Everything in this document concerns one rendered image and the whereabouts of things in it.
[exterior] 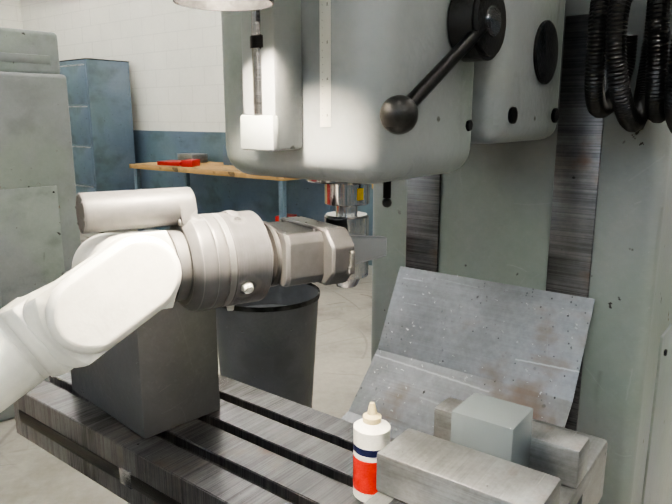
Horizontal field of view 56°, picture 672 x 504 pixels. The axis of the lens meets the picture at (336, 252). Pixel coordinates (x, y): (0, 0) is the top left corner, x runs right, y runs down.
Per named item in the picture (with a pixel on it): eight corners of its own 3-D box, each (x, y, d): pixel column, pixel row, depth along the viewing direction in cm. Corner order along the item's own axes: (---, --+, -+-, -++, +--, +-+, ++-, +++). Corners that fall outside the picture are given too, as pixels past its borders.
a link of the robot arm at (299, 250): (356, 211, 59) (239, 221, 52) (355, 309, 61) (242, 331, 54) (291, 197, 69) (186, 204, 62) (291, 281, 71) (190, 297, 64)
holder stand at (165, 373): (143, 440, 81) (133, 291, 77) (71, 390, 96) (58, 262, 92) (221, 410, 89) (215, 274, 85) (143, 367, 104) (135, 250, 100)
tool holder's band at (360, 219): (377, 224, 65) (378, 214, 65) (341, 228, 63) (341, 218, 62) (351, 218, 69) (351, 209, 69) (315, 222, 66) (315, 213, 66)
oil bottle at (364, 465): (375, 509, 67) (377, 414, 64) (345, 495, 69) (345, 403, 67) (396, 491, 70) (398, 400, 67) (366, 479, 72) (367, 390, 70)
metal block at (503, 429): (509, 490, 56) (513, 429, 55) (448, 468, 60) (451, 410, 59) (529, 465, 60) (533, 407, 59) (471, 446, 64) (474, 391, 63)
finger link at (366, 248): (382, 260, 66) (332, 267, 63) (382, 230, 66) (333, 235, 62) (391, 263, 65) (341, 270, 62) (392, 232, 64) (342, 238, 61)
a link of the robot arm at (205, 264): (237, 312, 55) (103, 335, 49) (194, 300, 64) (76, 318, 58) (226, 183, 54) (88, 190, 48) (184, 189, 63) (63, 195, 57)
